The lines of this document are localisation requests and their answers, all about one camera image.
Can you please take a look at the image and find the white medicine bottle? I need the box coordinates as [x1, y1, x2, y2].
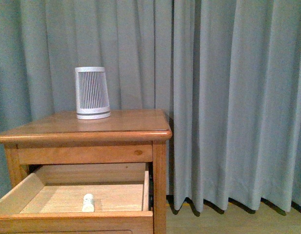
[82, 194, 95, 213]

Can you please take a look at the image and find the wooden drawer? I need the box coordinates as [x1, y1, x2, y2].
[0, 163, 154, 234]

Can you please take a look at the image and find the white cylindrical air purifier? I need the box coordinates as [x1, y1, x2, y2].
[75, 67, 111, 120]

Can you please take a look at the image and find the grey curtain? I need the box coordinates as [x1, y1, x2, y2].
[0, 0, 301, 213]

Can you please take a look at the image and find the wooden nightstand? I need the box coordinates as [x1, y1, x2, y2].
[0, 110, 172, 234]

